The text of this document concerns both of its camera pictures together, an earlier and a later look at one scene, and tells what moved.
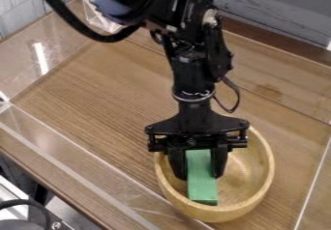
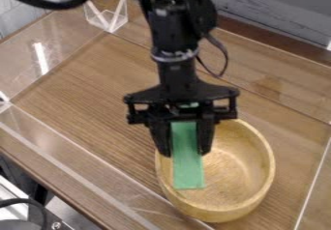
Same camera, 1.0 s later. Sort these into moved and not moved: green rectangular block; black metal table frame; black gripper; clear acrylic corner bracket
Moved: black gripper; green rectangular block
Not moved: clear acrylic corner bracket; black metal table frame
